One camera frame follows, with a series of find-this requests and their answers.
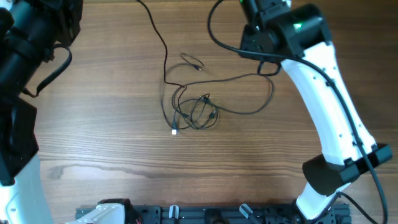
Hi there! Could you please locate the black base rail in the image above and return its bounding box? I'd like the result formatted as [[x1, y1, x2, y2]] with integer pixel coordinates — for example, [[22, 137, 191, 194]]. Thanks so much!
[[74, 198, 352, 224]]

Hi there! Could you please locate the thick black USB cable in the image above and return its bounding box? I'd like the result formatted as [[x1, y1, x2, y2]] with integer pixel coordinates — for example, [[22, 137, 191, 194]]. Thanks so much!
[[170, 62, 282, 136]]

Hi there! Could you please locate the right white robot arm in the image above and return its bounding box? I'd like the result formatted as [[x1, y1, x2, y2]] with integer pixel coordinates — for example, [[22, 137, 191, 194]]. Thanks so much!
[[239, 1, 392, 221]]

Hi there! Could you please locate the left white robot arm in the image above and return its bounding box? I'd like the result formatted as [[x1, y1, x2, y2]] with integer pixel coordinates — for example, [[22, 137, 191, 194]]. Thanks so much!
[[1, 0, 83, 223]]

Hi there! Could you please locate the thin black USB cable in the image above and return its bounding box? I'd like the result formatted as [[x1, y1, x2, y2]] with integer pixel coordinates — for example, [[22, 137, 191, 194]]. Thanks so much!
[[136, 0, 218, 130]]

